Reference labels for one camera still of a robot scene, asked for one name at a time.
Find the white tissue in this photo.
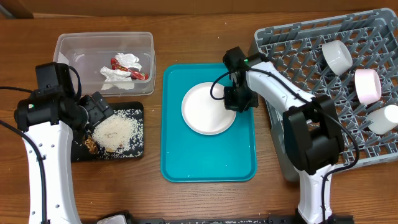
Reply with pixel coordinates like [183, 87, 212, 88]
[115, 53, 142, 71]
[100, 67, 134, 90]

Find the white round plate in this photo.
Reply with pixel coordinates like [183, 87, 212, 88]
[181, 82, 236, 135]

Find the white rice pile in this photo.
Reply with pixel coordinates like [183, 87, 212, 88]
[89, 109, 144, 159]

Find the brown food scrap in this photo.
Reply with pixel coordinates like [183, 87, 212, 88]
[83, 136, 98, 154]

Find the red snack wrapper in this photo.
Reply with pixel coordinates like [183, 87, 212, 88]
[111, 58, 149, 80]

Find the grey bowl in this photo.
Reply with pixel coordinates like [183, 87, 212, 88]
[322, 40, 353, 76]

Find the white bowl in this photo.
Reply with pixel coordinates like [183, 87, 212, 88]
[354, 69, 382, 105]

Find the white cup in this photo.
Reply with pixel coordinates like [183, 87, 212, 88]
[366, 105, 398, 135]

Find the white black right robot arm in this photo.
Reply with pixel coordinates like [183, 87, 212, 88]
[222, 47, 345, 223]

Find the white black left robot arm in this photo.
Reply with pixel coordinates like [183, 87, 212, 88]
[14, 62, 114, 223]

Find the grey dishwasher rack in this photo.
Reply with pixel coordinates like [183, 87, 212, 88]
[249, 8, 397, 166]

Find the clear plastic bin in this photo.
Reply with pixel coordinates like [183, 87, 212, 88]
[53, 32, 156, 97]

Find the teal serving tray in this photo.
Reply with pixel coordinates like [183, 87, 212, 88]
[160, 63, 257, 182]

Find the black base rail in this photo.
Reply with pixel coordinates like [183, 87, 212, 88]
[96, 211, 355, 224]

